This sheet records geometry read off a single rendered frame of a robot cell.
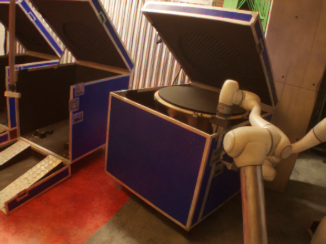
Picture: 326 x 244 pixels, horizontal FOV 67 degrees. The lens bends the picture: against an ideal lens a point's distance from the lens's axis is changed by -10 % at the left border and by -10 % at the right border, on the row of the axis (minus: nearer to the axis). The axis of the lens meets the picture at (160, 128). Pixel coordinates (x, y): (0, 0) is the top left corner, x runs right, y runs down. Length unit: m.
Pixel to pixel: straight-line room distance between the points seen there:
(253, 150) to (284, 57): 1.85
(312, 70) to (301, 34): 0.37
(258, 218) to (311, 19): 2.19
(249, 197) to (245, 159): 0.16
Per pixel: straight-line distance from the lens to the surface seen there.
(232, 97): 1.73
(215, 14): 2.00
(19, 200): 2.52
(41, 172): 2.77
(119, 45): 2.98
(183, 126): 1.85
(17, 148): 3.20
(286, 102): 2.98
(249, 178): 1.18
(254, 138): 1.19
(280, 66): 2.92
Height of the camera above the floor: 1.59
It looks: 22 degrees down
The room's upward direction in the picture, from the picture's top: 8 degrees clockwise
